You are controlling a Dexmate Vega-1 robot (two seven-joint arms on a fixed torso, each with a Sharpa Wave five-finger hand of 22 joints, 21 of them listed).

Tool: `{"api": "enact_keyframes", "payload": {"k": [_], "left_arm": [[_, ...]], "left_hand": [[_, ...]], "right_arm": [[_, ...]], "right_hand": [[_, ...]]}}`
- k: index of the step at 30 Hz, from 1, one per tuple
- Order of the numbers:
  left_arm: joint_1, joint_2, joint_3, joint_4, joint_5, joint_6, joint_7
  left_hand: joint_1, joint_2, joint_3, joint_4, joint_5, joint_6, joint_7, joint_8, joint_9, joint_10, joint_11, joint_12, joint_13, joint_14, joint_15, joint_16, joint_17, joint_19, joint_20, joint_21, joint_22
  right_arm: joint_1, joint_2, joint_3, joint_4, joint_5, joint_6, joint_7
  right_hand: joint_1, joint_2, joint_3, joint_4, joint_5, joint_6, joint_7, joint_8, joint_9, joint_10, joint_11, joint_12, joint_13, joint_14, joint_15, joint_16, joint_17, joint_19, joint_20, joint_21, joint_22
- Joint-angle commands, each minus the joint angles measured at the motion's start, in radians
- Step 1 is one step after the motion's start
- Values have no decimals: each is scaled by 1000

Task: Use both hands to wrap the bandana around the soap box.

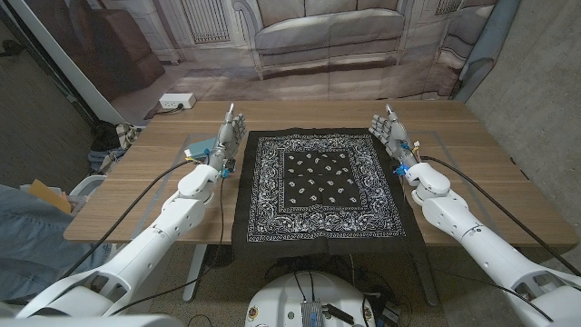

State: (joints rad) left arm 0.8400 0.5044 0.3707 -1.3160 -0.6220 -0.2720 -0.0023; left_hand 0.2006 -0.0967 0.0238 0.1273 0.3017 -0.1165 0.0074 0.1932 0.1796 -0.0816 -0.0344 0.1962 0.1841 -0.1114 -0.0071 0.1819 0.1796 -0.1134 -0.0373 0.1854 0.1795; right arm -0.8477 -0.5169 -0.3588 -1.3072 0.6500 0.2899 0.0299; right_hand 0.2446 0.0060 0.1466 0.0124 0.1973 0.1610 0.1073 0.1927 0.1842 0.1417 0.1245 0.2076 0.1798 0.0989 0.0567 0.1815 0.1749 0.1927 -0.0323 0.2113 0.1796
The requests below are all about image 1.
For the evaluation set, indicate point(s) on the grey finned electronics box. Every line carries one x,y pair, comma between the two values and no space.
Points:
312,314

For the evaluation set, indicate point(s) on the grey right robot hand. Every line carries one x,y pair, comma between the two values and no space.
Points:
395,136

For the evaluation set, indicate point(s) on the person in blue jeans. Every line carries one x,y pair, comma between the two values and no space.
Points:
27,245

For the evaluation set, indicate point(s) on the plaid cloth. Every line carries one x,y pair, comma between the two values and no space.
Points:
127,134

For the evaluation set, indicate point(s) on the black clamp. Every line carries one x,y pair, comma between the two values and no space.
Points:
11,47

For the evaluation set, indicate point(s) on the dark table leg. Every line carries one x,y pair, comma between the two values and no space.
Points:
426,281

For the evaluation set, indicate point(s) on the white plastic bin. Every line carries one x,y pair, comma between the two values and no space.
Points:
88,186

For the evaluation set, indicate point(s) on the printed sofa backdrop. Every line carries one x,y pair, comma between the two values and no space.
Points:
318,45

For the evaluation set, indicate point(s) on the tan paper envelope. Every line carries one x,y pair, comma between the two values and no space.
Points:
47,195

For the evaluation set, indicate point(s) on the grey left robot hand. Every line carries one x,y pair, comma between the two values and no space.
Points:
224,138

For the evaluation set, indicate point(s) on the black bag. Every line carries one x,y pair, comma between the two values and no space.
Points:
104,136

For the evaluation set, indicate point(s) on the black connector block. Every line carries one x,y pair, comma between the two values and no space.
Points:
339,314

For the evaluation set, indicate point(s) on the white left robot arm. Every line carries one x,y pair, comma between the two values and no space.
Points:
136,254

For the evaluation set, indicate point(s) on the white backdrop frame pole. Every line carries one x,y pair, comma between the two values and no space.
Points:
68,63

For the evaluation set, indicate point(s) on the blue grey cloth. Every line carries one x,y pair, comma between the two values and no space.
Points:
102,159

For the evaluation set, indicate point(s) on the teal soap box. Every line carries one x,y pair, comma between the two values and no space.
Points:
199,147

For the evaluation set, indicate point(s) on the white table leg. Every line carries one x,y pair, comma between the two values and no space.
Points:
195,272

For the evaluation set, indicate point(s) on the white power strip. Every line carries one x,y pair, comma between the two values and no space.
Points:
177,100

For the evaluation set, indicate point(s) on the black paisley bandana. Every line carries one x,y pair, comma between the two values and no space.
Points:
327,218

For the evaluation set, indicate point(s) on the white robot torso base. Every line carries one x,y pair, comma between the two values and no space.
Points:
281,295

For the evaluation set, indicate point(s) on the blue grey rolled backdrop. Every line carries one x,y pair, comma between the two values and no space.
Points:
488,45

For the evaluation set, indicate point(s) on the white robot chest panel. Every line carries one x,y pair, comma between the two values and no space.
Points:
91,323

